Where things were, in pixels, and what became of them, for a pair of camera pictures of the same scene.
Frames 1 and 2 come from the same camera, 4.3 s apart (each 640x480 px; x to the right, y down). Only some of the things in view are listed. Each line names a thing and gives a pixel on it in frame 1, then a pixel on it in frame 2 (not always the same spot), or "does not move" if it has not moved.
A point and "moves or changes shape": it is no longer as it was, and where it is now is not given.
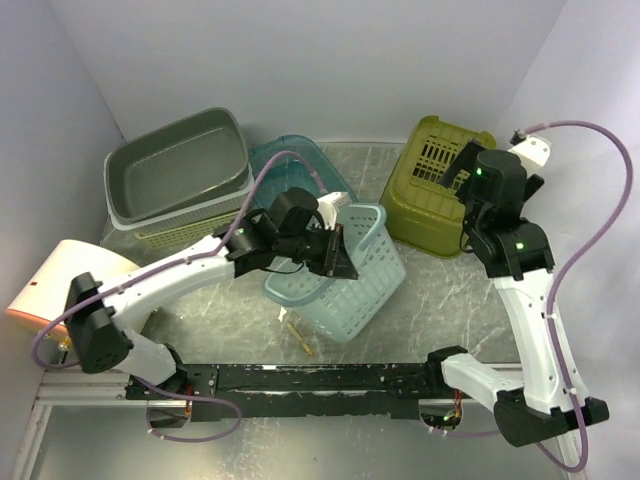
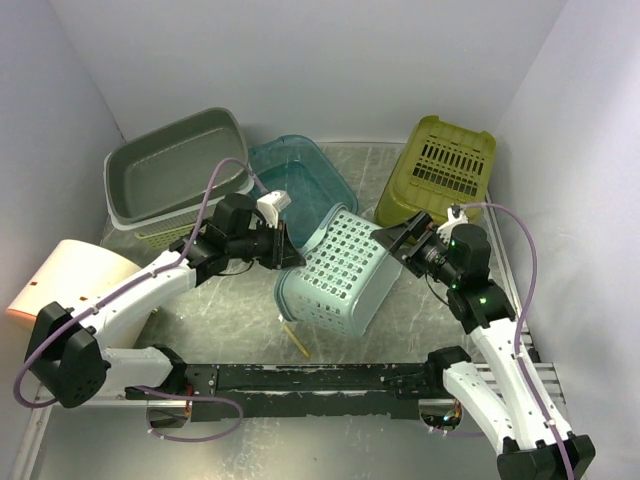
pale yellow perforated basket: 187,232 does not move
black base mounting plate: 395,389 does not move
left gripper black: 336,258 -> 283,254
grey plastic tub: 175,163 does not move
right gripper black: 464,160 -> 393,237
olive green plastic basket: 418,209 does not move
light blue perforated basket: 341,308 moves or changes shape
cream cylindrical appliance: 42,298 does not move
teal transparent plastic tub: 288,172 does not move
